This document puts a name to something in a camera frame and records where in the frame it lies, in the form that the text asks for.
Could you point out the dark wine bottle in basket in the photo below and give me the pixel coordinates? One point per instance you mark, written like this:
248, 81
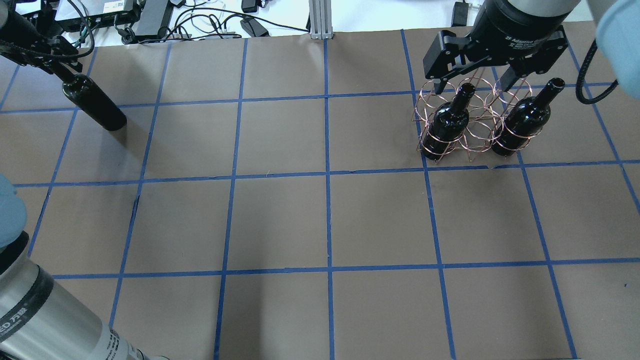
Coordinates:
448, 124

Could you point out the black power adapter brick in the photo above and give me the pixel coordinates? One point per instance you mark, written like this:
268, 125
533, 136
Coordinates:
154, 19

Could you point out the aluminium frame post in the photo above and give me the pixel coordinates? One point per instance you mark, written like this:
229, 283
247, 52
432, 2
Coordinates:
320, 16

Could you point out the copper wire wine basket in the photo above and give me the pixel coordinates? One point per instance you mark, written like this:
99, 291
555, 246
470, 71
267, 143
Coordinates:
488, 110

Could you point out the dark wine bottle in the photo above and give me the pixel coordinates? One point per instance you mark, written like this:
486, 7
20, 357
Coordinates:
448, 124
91, 99

